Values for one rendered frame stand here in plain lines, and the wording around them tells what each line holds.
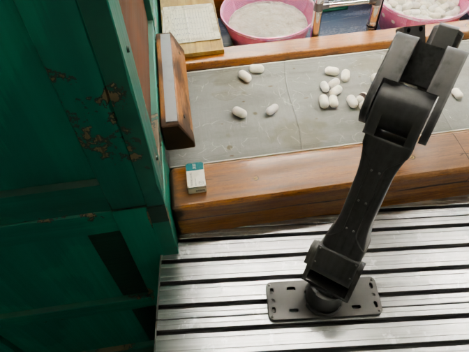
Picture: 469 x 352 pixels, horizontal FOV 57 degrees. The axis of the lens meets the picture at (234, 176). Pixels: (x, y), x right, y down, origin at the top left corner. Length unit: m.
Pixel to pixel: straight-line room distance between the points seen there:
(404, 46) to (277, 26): 0.69
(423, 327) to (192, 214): 0.45
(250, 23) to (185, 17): 0.18
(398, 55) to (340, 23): 0.81
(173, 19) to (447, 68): 0.80
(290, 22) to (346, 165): 0.55
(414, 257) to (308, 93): 0.43
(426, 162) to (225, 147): 0.40
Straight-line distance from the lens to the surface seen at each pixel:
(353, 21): 1.42
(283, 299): 0.80
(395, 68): 0.59
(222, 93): 1.03
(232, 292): 0.81
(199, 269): 0.84
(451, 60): 0.60
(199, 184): 0.80
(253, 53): 1.11
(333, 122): 0.98
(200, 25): 1.19
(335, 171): 0.85
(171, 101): 0.84
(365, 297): 0.83
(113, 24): 0.48
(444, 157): 0.94
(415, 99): 0.58
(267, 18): 1.29
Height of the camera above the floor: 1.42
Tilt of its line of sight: 52 degrees down
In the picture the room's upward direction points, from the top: 3 degrees counter-clockwise
